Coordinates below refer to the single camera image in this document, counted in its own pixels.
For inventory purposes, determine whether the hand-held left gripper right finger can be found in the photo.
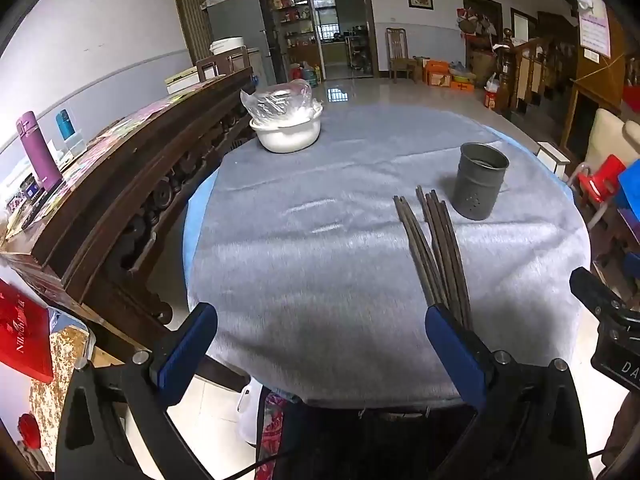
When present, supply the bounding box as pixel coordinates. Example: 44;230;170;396
425;304;593;480

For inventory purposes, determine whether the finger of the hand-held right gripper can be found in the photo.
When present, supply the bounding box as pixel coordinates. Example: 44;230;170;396
569;266;627;320

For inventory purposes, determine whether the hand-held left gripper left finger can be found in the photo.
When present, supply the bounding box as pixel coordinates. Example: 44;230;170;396
54;302;221;480

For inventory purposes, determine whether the bundle of dark chopsticks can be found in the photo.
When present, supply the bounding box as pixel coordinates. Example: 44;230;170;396
393;186;474;332

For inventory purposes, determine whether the grey metal utensil holder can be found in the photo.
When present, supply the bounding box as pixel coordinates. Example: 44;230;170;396
452;142;510;221

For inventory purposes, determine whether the blue bag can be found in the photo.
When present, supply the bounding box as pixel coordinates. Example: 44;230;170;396
617;160;640;211

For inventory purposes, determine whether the red plastic stool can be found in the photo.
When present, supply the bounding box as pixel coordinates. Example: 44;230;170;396
577;155;628;206

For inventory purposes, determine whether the small white stool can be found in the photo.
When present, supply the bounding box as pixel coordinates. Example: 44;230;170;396
536;142;571;177

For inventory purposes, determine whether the grey tablecloth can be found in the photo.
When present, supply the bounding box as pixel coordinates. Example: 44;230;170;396
185;102;593;408

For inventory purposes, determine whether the red gift box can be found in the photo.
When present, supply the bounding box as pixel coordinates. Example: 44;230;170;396
0;277;55;385

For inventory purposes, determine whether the carved dark wooden sideboard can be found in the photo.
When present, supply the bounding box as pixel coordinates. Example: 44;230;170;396
0;66;261;361

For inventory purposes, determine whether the wooden stair railing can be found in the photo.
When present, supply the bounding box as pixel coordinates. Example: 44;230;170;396
500;27;581;111

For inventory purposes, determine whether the white bowl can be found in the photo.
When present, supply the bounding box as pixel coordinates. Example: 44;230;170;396
249;104;323;154

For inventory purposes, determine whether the purple thermos bottle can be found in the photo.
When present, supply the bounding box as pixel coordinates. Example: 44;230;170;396
16;111;63;191

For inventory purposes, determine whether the clear plastic bag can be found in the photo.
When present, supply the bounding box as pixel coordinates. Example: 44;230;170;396
240;80;323;123

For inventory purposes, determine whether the orange cardboard box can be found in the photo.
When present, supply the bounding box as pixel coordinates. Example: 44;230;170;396
424;60;453;86

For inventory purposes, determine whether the wooden chair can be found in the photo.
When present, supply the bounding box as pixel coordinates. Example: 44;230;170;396
386;27;417;83

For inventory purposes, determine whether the white bucket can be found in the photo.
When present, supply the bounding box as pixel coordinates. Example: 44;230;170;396
210;37;244;56

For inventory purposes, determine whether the grey refrigerator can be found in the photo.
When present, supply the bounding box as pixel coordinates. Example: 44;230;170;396
206;0;281;88

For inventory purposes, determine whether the storage shelf with goods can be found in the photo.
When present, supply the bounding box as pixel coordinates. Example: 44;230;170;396
270;0;317;66

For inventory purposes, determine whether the black cable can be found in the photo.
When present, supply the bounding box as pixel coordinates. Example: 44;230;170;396
232;449;301;480

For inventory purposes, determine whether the wall poster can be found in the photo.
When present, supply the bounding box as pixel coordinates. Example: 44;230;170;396
579;0;612;58

